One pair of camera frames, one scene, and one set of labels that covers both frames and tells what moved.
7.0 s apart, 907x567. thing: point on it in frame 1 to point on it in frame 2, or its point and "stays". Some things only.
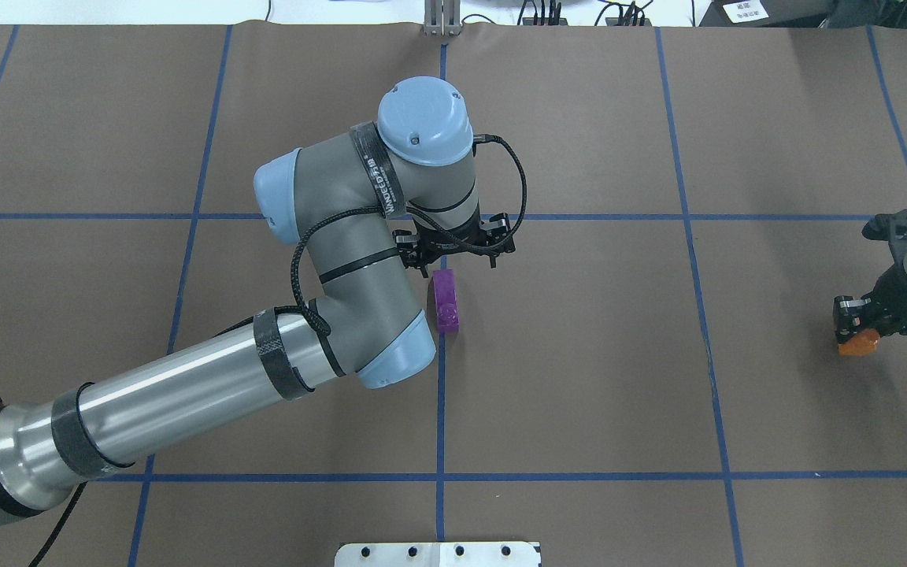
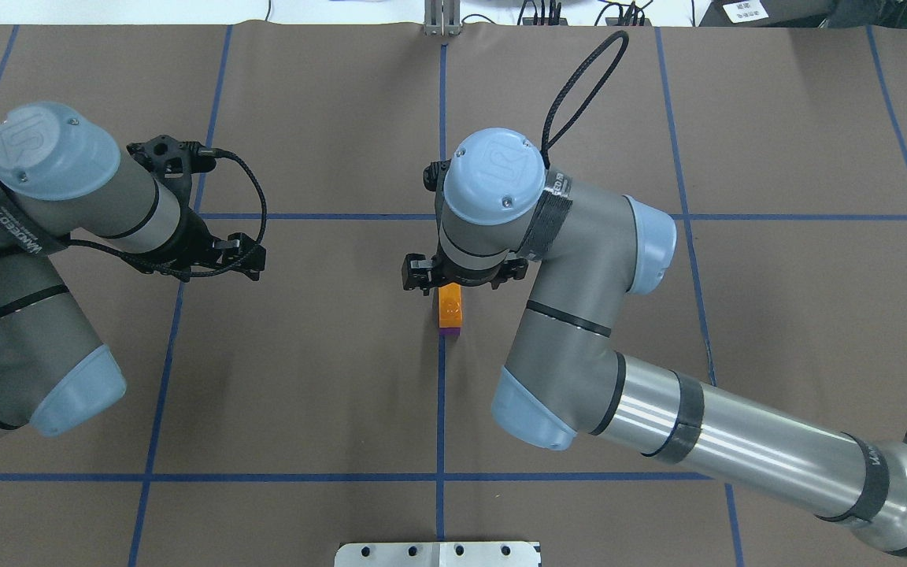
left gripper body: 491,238 to 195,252
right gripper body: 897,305 to 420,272
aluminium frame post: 442,18 stays
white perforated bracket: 441,554 stays
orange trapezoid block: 860,343 to 450,313
